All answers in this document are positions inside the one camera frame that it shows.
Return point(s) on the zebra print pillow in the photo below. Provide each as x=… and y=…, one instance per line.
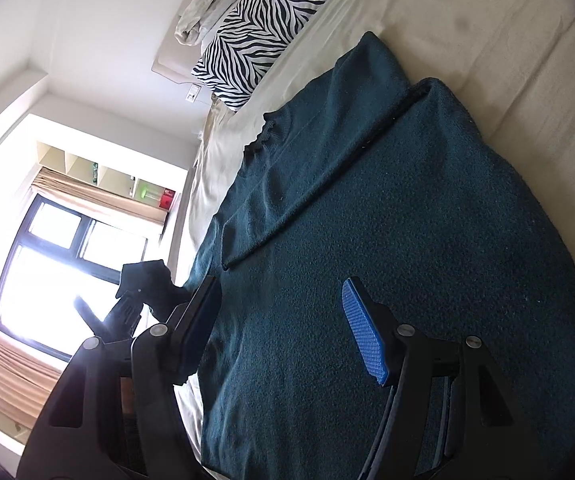
x=262, y=25

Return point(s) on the dark teal knit sweater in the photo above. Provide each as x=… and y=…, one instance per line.
x=367, y=200

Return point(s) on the green container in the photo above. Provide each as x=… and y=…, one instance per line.
x=145, y=191

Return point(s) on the red box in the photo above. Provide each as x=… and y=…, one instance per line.
x=168, y=199

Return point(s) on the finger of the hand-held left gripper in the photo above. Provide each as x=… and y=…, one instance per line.
x=150, y=285

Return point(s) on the black framed window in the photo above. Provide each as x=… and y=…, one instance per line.
x=42, y=280

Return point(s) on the beige curtain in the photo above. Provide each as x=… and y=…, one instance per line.
x=12, y=370

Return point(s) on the beige headboard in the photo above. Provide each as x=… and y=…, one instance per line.
x=175, y=62

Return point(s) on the crumpled white cloth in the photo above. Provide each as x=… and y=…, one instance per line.
x=212, y=0

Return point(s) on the white wall socket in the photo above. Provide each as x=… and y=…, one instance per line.
x=193, y=94

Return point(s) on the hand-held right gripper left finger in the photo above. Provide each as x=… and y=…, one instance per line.
x=202, y=317

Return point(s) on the bed with cream sheet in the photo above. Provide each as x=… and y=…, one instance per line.
x=492, y=50

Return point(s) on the cream wall shelf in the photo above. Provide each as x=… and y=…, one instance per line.
x=72, y=162

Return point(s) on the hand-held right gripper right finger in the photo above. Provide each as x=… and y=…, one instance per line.
x=367, y=332

